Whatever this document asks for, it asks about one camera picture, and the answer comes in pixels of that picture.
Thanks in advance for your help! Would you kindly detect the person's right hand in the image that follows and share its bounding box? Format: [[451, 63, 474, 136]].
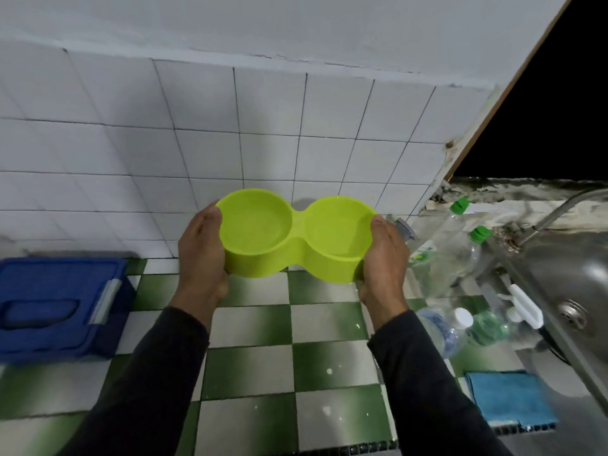
[[357, 214, 411, 329]]

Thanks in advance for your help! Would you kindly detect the person's left hand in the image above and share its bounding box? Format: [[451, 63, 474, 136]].
[[178, 204, 230, 312]]

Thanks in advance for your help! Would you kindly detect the lime green double pet bowl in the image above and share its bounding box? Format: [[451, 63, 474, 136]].
[[215, 188, 379, 285]]

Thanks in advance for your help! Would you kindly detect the person's left forearm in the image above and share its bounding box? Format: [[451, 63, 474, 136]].
[[61, 306, 211, 456]]

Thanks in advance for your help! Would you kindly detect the person's right forearm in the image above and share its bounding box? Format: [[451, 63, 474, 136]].
[[367, 309, 515, 456]]

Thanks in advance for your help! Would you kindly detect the grey flip cap bottle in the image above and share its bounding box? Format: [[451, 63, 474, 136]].
[[393, 218, 419, 244]]

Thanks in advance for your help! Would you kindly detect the clear bottle with green cap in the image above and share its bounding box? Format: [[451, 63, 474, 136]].
[[418, 196, 472, 254], [409, 225, 493, 300]]

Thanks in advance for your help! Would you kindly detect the clear water bottle white cap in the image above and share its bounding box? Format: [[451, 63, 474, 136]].
[[417, 306, 475, 360]]

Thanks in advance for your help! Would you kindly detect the green soap white pump bottle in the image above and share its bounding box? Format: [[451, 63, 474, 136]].
[[468, 284, 545, 348]]

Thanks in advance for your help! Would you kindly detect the metal faucet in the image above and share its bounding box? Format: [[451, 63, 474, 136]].
[[505, 187, 608, 255]]

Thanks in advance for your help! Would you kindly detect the blue plastic box with lid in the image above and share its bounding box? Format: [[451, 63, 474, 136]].
[[0, 256, 137, 364]]

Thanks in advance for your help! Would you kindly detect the stainless steel sink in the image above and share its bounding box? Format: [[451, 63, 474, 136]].
[[491, 227, 608, 416]]

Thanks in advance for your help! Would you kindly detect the blue microfibre cloth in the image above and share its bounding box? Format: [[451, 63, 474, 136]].
[[464, 370, 560, 428]]

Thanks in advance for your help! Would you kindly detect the brown window frame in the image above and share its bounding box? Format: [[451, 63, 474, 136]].
[[446, 0, 590, 182]]

